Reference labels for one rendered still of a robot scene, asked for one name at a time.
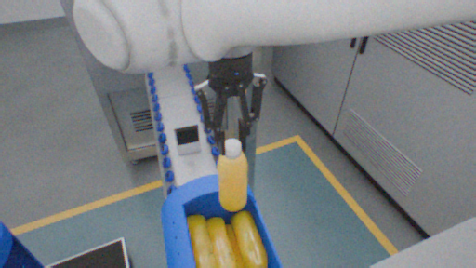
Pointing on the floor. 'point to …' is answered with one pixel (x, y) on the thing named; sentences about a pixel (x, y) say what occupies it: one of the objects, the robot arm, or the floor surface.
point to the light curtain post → (253, 121)
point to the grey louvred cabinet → (397, 113)
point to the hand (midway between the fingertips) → (231, 138)
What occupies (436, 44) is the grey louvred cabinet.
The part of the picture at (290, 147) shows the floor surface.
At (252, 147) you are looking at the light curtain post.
